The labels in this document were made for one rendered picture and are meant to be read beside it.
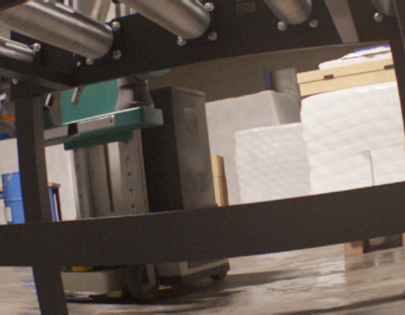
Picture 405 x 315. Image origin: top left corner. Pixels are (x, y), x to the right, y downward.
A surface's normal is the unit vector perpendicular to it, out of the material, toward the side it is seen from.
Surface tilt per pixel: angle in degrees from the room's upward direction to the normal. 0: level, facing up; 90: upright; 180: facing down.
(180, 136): 90
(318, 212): 90
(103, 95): 90
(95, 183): 90
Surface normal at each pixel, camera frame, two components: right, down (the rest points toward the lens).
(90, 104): -0.40, -0.02
